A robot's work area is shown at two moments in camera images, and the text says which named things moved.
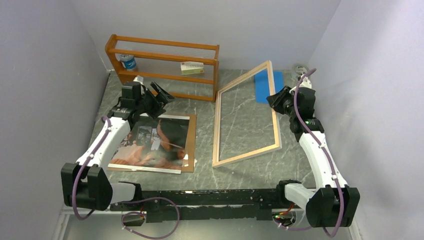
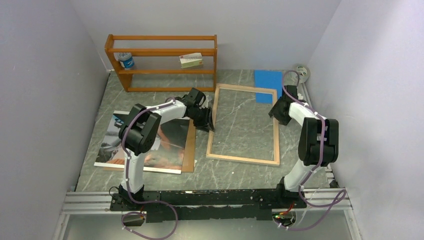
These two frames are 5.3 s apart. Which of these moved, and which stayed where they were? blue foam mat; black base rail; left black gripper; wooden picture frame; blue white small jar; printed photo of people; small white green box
Moved: wooden picture frame; left black gripper; small white green box
Stayed: blue white small jar; blue foam mat; black base rail; printed photo of people
